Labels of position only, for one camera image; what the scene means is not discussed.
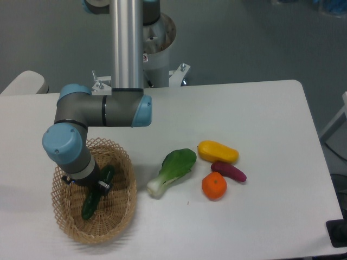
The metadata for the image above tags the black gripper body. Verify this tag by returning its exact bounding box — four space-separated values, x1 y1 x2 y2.
61 167 100 187

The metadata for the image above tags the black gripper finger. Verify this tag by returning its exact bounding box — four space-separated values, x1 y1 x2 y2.
94 180 112 196

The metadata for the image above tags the dark green cucumber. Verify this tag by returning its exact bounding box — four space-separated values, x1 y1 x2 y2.
81 165 115 220

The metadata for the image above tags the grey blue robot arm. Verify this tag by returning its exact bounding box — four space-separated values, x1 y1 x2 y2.
42 1 160 193

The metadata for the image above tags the woven wicker basket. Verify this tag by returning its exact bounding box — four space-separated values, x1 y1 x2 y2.
51 138 137 244

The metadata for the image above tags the green bok choy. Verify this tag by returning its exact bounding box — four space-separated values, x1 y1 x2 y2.
146 148 197 198

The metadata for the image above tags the orange tangerine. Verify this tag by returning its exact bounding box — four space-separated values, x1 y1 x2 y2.
201 172 227 200

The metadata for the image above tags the yellow mango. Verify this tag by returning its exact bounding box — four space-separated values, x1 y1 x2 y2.
197 140 239 163

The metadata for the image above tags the white chair corner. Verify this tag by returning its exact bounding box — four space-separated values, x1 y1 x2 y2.
1 70 49 96

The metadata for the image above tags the purple sweet potato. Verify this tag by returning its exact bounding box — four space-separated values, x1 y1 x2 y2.
211 161 247 183

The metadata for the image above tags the black device at edge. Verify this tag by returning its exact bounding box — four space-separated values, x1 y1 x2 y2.
326 219 346 248

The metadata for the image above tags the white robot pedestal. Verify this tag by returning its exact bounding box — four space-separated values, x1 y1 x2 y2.
93 9 190 93

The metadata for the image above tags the white frame at right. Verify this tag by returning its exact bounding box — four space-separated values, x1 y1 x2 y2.
319 92 346 144

